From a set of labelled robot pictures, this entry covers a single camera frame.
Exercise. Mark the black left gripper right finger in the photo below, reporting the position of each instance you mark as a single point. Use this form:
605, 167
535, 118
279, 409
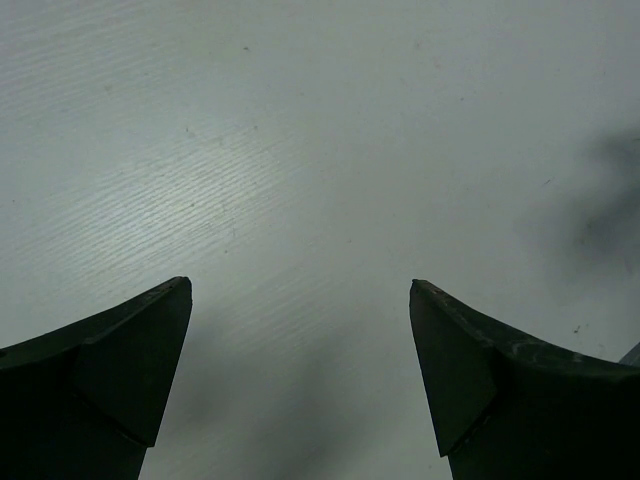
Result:
507, 405

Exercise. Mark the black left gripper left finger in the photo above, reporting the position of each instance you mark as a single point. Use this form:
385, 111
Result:
86, 401

